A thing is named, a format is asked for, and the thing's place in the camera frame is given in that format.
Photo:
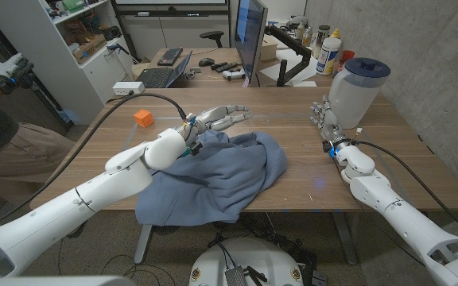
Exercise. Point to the black keyboard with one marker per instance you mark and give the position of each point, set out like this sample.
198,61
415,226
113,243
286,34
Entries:
170,56

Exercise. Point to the black laptop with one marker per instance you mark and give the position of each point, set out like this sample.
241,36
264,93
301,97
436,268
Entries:
157,77

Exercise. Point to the blue hoodie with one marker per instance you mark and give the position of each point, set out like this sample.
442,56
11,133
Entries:
229,175

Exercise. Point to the black office chair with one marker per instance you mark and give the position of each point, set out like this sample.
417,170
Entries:
212,35

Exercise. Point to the grey table leg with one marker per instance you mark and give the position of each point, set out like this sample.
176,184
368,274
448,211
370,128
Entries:
143,244
344,238

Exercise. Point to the yellow capped bottle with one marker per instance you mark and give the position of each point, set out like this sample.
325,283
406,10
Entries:
335,33

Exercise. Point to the dark lidded jar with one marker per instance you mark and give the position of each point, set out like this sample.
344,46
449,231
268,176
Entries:
321,37

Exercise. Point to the black computer mouse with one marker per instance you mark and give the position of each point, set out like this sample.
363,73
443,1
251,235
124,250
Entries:
206,62

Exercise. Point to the white robot torso base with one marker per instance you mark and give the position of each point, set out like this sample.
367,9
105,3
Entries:
249,254

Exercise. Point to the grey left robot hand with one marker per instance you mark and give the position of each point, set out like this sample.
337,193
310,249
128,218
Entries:
209,119

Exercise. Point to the seated person in khaki trousers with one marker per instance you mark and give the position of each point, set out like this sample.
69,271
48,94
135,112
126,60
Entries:
26,147

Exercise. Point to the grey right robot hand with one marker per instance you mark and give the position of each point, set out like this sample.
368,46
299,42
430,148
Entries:
330,123

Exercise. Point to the cardboard box with items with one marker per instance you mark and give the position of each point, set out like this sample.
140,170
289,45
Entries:
90,48

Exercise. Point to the beige cardboard box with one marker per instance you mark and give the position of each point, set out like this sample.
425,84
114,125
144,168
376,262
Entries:
269,49

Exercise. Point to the white game controller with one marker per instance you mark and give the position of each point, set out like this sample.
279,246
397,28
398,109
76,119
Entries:
234,74

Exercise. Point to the orange block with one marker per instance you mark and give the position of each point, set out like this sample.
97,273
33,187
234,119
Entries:
144,118

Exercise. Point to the wooden office desk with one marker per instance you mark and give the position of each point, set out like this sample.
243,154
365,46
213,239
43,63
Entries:
201,76

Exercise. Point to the black computer monitor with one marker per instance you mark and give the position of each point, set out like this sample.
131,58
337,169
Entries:
249,35

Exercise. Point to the translucent pitcher with blue lid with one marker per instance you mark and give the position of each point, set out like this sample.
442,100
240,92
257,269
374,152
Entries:
352,95

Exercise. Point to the white robot chest edge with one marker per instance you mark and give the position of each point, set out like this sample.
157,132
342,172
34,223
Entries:
54,281

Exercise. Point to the white shelf unit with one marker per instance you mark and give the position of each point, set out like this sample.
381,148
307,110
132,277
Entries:
46,59

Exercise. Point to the white power strip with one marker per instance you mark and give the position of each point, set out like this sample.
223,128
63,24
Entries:
127,88

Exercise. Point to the black remote control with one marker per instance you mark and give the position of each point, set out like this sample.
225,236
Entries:
229,67
218,65

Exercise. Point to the white gloved person hand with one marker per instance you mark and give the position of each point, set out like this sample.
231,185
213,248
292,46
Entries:
2,68

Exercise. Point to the white paper sheets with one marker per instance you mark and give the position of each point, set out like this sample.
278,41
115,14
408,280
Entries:
270,71

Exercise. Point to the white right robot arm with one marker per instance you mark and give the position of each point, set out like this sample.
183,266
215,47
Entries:
400,218

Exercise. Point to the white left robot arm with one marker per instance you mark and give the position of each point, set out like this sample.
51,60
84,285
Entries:
74,206

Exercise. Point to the white wipes canister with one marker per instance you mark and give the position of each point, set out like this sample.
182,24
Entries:
327,55

